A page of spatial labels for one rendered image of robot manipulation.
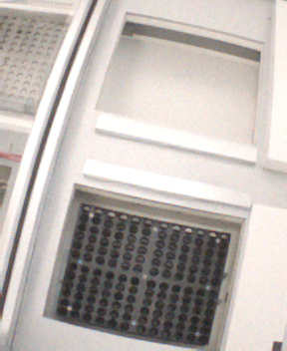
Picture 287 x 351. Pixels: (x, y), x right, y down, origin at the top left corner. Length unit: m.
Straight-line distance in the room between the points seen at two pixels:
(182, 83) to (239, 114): 0.12
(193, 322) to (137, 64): 0.48
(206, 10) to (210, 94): 0.16
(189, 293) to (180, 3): 0.49
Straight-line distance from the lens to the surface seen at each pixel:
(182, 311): 0.75
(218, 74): 0.95
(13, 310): 0.63
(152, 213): 0.80
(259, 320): 0.68
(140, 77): 0.92
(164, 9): 0.87
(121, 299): 0.71
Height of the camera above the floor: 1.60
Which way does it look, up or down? 66 degrees down
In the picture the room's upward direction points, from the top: 8 degrees clockwise
